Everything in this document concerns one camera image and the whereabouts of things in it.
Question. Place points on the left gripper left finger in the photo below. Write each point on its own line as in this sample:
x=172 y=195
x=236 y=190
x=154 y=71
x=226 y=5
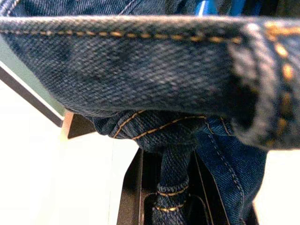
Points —
x=133 y=192

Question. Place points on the blue denim jeans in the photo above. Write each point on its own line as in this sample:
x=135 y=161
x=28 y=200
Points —
x=140 y=70

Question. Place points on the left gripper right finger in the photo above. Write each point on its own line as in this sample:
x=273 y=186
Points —
x=201 y=201

